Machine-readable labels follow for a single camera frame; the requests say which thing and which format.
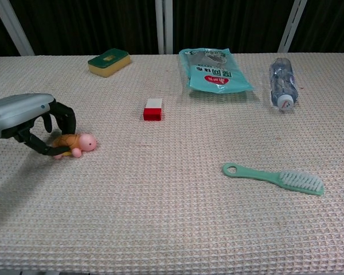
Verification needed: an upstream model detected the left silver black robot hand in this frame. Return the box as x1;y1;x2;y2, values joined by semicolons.
0;93;77;157

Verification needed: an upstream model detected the pink brown turtle toy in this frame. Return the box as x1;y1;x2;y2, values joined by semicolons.
50;132;98;160

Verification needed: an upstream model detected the green yellow scrubbing sponge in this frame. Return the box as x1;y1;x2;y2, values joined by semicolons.
87;48;132;78

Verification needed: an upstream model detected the dark pleated curtain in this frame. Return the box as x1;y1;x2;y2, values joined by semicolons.
0;0;344;57

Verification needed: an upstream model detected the red white rectangular block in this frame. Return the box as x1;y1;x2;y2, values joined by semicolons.
143;98;163;121

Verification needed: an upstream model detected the beige waffle-weave table cloth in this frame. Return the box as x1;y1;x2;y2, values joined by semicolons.
0;53;344;274

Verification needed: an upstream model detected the teal plastic cloth package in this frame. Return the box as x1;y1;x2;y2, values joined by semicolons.
178;47;254;95

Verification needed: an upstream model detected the mint green brush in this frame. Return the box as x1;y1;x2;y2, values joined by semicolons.
222;162;325;197

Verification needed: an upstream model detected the clear plastic water bottle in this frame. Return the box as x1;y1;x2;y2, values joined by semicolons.
268;57;300;113

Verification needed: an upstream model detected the white frame post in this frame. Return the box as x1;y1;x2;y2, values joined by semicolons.
155;0;174;55
0;0;35;57
277;0;308;53

